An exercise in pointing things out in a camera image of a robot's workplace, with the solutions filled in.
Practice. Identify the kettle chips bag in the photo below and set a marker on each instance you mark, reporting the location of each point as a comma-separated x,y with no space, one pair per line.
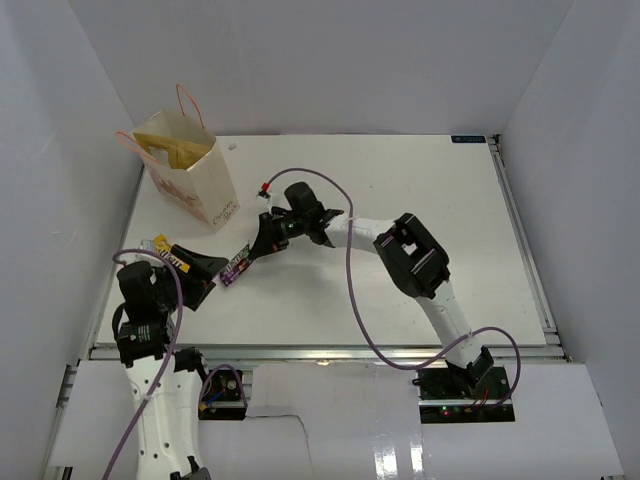
172,152

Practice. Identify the beige paper bag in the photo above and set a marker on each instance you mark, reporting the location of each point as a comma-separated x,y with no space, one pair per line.
205,190

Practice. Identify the blue table label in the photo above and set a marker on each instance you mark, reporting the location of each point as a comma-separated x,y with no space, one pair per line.
468,139

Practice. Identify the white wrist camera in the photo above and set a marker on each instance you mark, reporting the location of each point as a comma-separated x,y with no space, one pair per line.
148,245
265,196

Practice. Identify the yellow M&M packet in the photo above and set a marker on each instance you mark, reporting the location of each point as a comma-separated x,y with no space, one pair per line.
162,247

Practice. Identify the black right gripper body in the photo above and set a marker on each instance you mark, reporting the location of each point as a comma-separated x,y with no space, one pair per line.
296,224

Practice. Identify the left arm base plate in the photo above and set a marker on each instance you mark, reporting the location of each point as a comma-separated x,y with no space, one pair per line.
223,400

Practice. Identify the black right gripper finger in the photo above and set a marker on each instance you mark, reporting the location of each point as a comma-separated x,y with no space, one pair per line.
260,247
278,239

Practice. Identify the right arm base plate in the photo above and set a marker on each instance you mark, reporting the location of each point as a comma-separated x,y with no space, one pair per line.
442,401

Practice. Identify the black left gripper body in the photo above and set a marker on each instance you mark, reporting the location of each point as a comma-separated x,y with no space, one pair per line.
166,294

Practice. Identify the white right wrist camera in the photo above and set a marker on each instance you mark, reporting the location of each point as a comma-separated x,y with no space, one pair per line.
265,196

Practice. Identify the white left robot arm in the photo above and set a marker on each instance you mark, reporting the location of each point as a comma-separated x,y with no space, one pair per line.
169,386

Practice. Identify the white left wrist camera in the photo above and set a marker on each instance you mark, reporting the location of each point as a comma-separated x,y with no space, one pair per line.
148,245

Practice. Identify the brown M&M packet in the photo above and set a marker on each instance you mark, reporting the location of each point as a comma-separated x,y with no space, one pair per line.
236,266

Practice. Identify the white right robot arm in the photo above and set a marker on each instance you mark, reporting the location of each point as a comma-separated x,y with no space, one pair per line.
416,263

